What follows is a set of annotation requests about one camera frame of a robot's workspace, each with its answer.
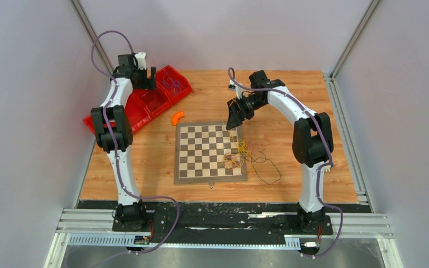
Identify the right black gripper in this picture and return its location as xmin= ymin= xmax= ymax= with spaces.
xmin=227 ymin=94 xmax=267 ymax=130

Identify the pink cable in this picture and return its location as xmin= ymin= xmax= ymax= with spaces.
xmin=223 ymin=142 xmax=267 ymax=169

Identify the yellow cable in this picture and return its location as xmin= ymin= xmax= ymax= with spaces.
xmin=222 ymin=118 xmax=256 ymax=171

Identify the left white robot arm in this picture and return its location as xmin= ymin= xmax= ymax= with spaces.
xmin=90 ymin=52 xmax=156 ymax=231

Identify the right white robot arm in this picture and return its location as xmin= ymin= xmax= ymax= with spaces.
xmin=226 ymin=67 xmax=333 ymax=233

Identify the red compartment bin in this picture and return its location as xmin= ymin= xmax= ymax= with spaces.
xmin=83 ymin=65 xmax=194 ymax=136

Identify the wooden chessboard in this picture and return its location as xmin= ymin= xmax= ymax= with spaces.
xmin=174 ymin=121 xmax=247 ymax=185

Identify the orange curved plastic piece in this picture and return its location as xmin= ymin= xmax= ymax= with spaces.
xmin=171 ymin=111 xmax=185 ymax=126

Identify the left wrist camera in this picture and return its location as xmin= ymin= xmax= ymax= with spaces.
xmin=134 ymin=52 xmax=147 ymax=70

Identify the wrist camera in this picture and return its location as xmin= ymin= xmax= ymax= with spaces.
xmin=228 ymin=81 xmax=237 ymax=91
xmin=134 ymin=52 xmax=147 ymax=70

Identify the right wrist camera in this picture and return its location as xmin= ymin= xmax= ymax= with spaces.
xmin=228 ymin=81 xmax=237 ymax=91

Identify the aluminium frame post left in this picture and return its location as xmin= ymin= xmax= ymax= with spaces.
xmin=69 ymin=0 xmax=113 ymax=72

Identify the aluminium frame post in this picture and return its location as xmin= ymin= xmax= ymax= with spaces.
xmin=69 ymin=0 xmax=113 ymax=72
xmin=331 ymin=0 xmax=382 ymax=79

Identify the aluminium frame post right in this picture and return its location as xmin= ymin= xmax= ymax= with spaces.
xmin=331 ymin=0 xmax=382 ymax=79

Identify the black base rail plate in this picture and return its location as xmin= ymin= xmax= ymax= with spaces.
xmin=103 ymin=199 xmax=373 ymax=247

